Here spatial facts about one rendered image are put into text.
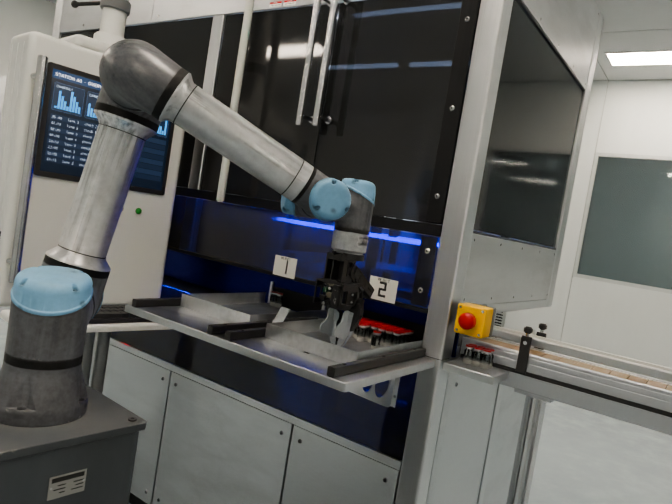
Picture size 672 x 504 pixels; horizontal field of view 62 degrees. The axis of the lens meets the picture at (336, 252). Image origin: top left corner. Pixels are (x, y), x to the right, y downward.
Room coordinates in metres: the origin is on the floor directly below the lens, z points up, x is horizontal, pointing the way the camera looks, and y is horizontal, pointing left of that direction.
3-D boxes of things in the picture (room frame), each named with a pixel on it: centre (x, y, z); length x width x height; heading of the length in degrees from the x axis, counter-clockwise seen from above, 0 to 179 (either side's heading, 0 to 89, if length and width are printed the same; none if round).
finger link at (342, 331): (1.18, -0.04, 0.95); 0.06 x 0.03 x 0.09; 145
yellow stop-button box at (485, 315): (1.36, -0.36, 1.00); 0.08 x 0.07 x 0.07; 145
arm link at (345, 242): (1.19, -0.03, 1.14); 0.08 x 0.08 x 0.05
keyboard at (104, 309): (1.57, 0.62, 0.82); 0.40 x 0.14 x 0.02; 138
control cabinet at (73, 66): (1.74, 0.78, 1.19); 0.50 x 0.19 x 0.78; 138
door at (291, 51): (1.79, 0.30, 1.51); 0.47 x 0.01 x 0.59; 55
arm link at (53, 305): (0.92, 0.45, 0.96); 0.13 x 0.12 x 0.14; 16
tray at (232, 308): (1.59, 0.19, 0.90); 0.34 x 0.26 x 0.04; 145
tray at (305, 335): (1.38, -0.07, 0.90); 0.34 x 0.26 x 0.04; 145
